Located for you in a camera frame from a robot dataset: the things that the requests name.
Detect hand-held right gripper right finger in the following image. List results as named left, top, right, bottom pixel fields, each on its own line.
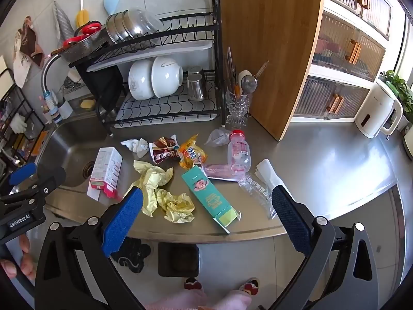
left=268, top=184, right=379, bottom=310

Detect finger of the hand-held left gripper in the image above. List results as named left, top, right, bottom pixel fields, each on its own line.
left=0, top=167, right=67, bottom=212
left=0, top=162, right=37, bottom=195

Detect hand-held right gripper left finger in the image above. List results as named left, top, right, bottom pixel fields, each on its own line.
left=35, top=187, right=144, bottom=310

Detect clear printed wrapper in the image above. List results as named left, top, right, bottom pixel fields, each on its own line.
left=238, top=174, right=278, bottom=219

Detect pink white carton box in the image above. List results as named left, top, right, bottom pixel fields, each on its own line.
left=86, top=147, right=124, bottom=201

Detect white paper napkin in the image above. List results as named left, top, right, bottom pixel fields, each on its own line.
left=255, top=159, right=294, bottom=201

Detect black waste bin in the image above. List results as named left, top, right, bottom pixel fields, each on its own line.
left=157, top=242, right=200, bottom=277

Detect white tissue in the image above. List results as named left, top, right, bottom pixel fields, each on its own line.
left=121, top=138, right=149, bottom=158

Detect brown snack wrapper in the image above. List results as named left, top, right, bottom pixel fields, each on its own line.
left=148, top=134, right=180, bottom=165

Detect clear bottle red cap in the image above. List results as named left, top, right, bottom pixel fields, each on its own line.
left=227, top=129, right=252, bottom=172

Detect pink clear pouch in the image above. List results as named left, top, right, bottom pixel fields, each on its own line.
left=201, top=163, right=247, bottom=183

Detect green carton box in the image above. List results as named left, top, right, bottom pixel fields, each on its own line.
left=181, top=165, right=242, bottom=235

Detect orange snack wrapper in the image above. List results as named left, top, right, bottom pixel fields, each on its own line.
left=177, top=135, right=208, bottom=169

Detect clear plastic bag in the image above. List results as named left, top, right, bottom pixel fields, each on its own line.
left=205, top=128, right=233, bottom=147

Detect person's left hand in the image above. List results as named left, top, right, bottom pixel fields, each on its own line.
left=0, top=233, right=37, bottom=283

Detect stainless steel sink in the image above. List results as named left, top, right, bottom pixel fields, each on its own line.
left=34, top=116, right=130, bottom=189

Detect white glove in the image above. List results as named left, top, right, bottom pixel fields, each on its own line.
left=10, top=113, right=28, bottom=134

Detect blue white faucet extender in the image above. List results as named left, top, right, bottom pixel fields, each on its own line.
left=40, top=91, right=63, bottom=124

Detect white sink caddy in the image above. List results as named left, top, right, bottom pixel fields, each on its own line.
left=56, top=98, right=75, bottom=118

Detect red white slipper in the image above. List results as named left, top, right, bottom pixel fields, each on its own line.
left=184, top=277, right=203, bottom=291
left=237, top=277, right=260, bottom=296

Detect steel wool scourer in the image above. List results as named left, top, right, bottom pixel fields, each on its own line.
left=61, top=77, right=81, bottom=90

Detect white box appliance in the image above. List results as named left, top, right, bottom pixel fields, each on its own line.
left=0, top=55, right=15, bottom=86

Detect white hanging cloth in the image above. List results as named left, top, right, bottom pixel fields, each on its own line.
left=13, top=35, right=33, bottom=88

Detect pink fleece pajama pants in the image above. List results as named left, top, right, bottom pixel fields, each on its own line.
left=144, top=289, right=252, bottom=310

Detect black cloth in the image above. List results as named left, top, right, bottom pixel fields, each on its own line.
left=76, top=61, right=125, bottom=113

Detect steel faucet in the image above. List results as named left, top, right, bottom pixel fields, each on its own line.
left=41, top=53, right=70, bottom=94

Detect glass utensil holder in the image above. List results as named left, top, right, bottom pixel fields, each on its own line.
left=225, top=89, right=252, bottom=128

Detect brown hanging cloth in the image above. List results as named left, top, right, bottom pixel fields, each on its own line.
left=17, top=15, right=44, bottom=68

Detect metal colander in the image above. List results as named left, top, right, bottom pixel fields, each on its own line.
left=60, top=34, right=110, bottom=63

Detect white patterned bowl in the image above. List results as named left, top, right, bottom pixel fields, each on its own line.
left=128, top=60, right=155, bottom=101

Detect white lower drip tray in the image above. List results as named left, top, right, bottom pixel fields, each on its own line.
left=114, top=82, right=223, bottom=129

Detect white drip tray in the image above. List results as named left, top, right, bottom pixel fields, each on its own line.
left=86, top=39, right=215, bottom=72
left=114, top=82, right=223, bottom=129

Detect white electric kettle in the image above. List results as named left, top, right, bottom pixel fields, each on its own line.
left=354, top=79, right=404, bottom=139

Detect white round container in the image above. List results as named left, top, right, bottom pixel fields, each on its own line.
left=402, top=126, right=413, bottom=160

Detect metal spoon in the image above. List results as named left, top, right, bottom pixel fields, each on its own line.
left=240, top=75, right=259, bottom=96

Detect white plain bowl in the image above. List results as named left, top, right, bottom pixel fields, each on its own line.
left=151, top=56, right=184, bottom=98

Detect thin bottle brush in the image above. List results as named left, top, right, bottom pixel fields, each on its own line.
left=253, top=61, right=269, bottom=80

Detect black two-tier dish rack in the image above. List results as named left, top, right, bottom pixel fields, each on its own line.
left=69, top=0, right=226, bottom=136

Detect grey hanging towel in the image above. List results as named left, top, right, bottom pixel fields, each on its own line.
left=52, top=2, right=75, bottom=47

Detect white storage drawer cabinet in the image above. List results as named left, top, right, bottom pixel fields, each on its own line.
left=290, top=0, right=407, bottom=123

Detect red scissors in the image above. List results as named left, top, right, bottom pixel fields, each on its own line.
left=63, top=21, right=102, bottom=47

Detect brown chopsticks bundle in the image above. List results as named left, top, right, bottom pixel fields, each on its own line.
left=226, top=47, right=237, bottom=94

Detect wooden cutting board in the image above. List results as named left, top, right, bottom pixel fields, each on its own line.
left=213, top=0, right=325, bottom=142

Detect white upper drip tray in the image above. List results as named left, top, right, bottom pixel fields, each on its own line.
left=86, top=39, right=215, bottom=72

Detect yellow sponge brush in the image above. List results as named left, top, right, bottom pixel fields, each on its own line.
left=73, top=0, right=91, bottom=28

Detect green potted plant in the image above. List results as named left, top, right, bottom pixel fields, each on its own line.
left=379, top=69, right=413, bottom=120

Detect light blue silicone scraper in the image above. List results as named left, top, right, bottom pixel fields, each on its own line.
left=103, top=0, right=121, bottom=17

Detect black wire shelf rack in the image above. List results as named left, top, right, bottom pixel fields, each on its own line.
left=0, top=84, right=46, bottom=168

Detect wire sponge holder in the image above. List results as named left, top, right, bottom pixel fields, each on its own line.
left=60, top=76, right=86, bottom=96

